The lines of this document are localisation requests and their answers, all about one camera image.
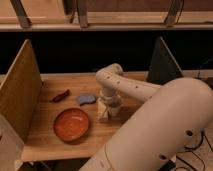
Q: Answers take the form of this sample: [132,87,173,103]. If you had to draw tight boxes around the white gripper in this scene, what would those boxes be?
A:
[100,93,122,107]

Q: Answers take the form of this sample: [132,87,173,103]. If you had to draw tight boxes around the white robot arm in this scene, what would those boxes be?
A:
[79,64,213,171]

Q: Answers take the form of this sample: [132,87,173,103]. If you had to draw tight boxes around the white bottle with label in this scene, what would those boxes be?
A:
[97,99,108,122]

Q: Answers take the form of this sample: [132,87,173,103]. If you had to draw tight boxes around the blue-grey sponge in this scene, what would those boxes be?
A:
[77,94,96,106]

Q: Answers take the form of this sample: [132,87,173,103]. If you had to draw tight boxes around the orange plate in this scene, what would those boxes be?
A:
[53,108,90,142]

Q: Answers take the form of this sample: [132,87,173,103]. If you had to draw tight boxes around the red chili pepper toy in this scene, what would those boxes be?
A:
[51,89,71,103]

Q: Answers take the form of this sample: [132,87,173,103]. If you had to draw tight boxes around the right dark side panel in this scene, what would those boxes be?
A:
[147,37,183,85]

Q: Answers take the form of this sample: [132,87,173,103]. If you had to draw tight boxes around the left wooden side panel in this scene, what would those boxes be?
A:
[0,39,42,141]

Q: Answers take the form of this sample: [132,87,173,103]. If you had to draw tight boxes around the black cables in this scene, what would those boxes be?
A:
[173,129,213,171]

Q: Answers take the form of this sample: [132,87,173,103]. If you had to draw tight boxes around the wooden shelf frame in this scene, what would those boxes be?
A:
[0,0,213,32]

